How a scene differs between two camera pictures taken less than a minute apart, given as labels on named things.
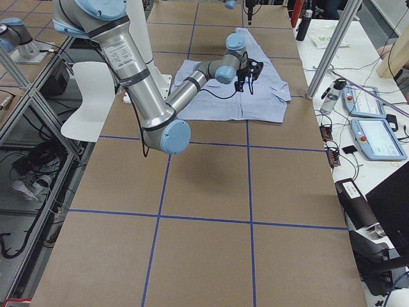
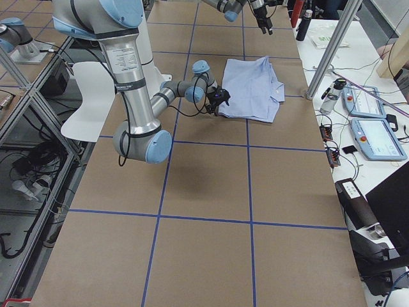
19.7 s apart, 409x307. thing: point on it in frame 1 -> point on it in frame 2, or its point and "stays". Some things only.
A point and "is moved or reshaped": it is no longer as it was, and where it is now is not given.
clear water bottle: x=331 y=95 stays
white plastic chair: x=96 y=84 stays
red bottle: x=296 y=11 stays
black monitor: x=390 y=202 stays
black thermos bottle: x=304 y=25 stays
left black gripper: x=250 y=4 -> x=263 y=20
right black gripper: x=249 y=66 -> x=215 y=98
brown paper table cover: x=245 y=215 stays
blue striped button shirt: x=221 y=101 is moved or reshaped
